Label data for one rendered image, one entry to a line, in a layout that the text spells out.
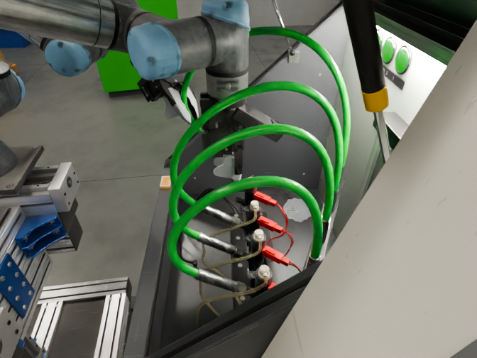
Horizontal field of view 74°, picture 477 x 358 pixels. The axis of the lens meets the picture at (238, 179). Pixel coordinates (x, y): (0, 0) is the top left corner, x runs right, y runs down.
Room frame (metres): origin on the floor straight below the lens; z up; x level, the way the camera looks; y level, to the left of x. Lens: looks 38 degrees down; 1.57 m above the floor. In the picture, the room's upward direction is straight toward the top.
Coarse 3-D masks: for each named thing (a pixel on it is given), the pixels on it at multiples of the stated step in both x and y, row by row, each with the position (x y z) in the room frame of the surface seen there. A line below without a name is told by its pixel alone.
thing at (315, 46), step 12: (288, 36) 0.61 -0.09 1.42; (300, 36) 0.60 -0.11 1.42; (312, 48) 0.59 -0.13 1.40; (324, 60) 0.59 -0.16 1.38; (192, 72) 0.68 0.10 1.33; (336, 72) 0.58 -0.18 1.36; (336, 84) 0.58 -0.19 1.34; (348, 108) 0.57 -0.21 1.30; (192, 120) 0.68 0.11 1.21; (348, 120) 0.57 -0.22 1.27; (348, 132) 0.56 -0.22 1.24; (348, 144) 0.56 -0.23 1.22
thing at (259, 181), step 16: (272, 176) 0.32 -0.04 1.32; (224, 192) 0.31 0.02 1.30; (304, 192) 0.31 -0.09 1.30; (192, 208) 0.31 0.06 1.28; (176, 224) 0.31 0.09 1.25; (320, 224) 0.31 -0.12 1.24; (176, 240) 0.30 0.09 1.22; (320, 240) 0.31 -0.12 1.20; (176, 256) 0.30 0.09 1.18; (320, 256) 0.32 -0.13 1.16; (192, 272) 0.30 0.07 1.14; (208, 272) 0.31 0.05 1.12; (224, 288) 0.30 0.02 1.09; (240, 288) 0.31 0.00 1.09
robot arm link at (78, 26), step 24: (0, 0) 0.45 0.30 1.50; (24, 0) 0.46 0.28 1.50; (48, 0) 0.48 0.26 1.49; (72, 0) 0.51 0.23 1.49; (96, 0) 0.54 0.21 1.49; (0, 24) 0.45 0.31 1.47; (24, 24) 0.46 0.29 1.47; (48, 24) 0.48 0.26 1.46; (72, 24) 0.49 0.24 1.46; (96, 24) 0.51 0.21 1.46; (120, 24) 0.54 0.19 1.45; (120, 48) 0.55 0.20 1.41
